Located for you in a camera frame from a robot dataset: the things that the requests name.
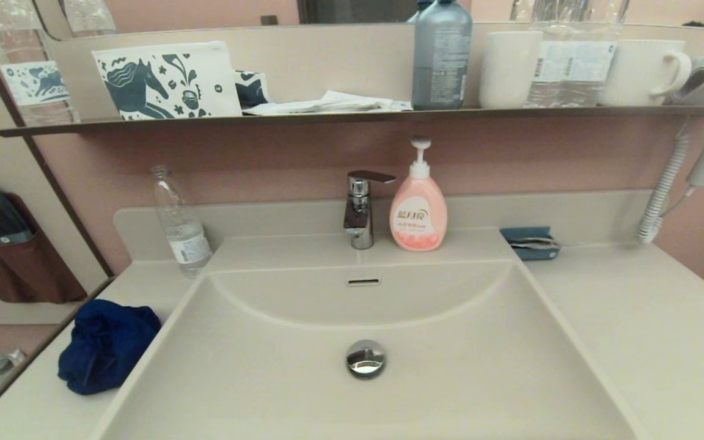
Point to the chrome sink faucet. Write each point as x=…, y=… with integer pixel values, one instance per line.
x=361, y=220

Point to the dark blue cloth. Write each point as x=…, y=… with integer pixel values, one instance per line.
x=104, y=348

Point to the chrome sink drain stopper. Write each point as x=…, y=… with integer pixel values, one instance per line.
x=365, y=360

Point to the beige wash basin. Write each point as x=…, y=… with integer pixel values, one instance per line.
x=480, y=366

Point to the pink pump soap bottle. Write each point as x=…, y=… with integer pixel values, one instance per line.
x=418, y=214

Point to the white paper packets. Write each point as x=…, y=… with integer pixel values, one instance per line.
x=333, y=102

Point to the small blue print pouch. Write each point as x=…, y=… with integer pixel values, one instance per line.
x=251, y=88

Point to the small clear plastic water bottle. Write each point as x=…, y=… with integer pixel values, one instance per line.
x=187, y=244

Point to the grey plastic bottle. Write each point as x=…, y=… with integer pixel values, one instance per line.
x=440, y=61

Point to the silver wrapped amenity packet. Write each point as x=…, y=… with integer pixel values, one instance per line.
x=535, y=243

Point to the blue small package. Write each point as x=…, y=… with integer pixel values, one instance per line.
x=535, y=256

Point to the large horse print pouch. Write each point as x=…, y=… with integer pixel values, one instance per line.
x=144, y=85

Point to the clear water bottle white label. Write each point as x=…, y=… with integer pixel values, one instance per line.
x=572, y=67

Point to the clear bottle with grey cap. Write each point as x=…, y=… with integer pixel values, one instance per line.
x=2, y=371

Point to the dark metal wall shelf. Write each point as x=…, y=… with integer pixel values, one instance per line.
x=327, y=116

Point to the wall mirror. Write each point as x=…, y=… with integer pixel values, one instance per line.
x=205, y=12

